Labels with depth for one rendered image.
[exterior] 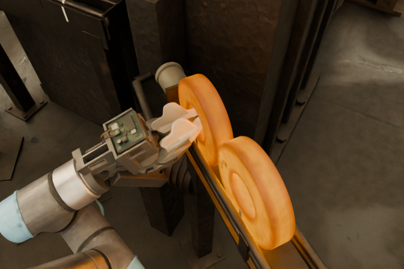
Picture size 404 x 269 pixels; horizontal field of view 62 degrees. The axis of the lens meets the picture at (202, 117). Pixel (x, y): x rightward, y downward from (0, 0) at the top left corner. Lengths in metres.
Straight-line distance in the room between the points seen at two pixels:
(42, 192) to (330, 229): 0.99
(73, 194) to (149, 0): 0.37
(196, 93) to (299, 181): 0.91
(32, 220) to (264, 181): 0.35
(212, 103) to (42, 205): 0.30
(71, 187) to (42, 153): 0.97
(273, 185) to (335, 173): 1.01
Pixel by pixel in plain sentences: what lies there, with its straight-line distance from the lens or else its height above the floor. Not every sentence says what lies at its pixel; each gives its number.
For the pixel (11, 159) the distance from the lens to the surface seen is 1.54.
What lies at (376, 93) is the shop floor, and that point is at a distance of 1.77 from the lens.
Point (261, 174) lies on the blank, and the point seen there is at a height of 0.80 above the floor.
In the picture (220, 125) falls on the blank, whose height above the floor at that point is 0.76.
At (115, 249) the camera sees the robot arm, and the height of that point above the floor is 0.58.
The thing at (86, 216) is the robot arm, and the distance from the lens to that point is 0.65.
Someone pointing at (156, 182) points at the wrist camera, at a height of 0.61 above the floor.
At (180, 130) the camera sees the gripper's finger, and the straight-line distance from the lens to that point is 0.53.
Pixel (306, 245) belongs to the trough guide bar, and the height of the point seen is 0.71.
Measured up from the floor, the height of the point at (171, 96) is 0.70.
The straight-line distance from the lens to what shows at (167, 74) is 0.67.
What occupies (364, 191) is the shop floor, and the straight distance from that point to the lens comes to 1.42.
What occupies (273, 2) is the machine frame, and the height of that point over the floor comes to 0.80.
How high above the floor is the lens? 1.15
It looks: 51 degrees down
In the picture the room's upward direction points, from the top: straight up
